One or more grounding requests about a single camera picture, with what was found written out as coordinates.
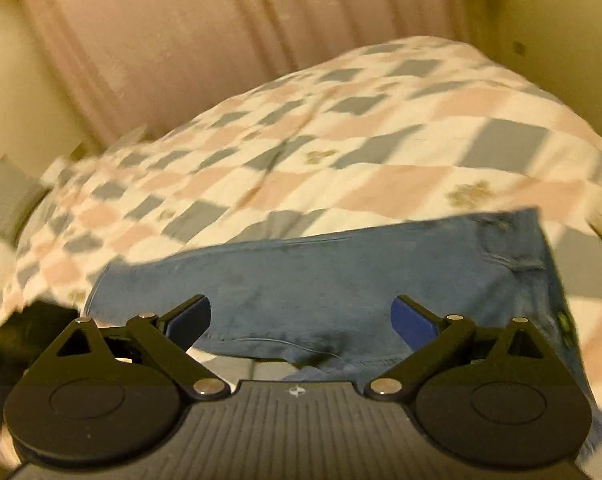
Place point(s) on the grey pillow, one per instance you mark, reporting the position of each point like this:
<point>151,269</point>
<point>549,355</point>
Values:
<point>20,195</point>

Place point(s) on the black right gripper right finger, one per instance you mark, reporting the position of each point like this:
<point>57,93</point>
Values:
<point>491,396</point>

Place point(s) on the checkered pink grey quilt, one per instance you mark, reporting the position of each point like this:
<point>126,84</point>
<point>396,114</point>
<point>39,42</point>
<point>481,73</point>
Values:
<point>415,129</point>

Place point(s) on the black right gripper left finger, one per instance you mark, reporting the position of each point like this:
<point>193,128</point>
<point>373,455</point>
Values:
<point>107,395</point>

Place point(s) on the blue denim jeans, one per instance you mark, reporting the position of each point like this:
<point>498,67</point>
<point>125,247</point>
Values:
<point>323,303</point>

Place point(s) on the black garment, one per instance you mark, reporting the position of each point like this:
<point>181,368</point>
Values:
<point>27,333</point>

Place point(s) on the pink curtain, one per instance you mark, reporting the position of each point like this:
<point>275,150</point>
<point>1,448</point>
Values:
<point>157,63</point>

